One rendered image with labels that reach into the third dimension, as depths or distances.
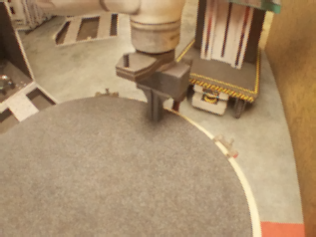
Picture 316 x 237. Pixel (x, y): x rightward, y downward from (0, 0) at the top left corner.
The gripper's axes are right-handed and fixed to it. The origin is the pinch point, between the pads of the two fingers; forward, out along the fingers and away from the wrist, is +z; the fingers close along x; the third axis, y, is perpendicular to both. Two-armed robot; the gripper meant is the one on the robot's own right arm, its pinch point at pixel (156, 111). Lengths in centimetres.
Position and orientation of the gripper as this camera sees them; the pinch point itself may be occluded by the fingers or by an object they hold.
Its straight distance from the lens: 49.5
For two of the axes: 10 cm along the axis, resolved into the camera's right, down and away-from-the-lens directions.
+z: -0.3, 7.0, 7.1
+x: -8.6, -3.7, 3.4
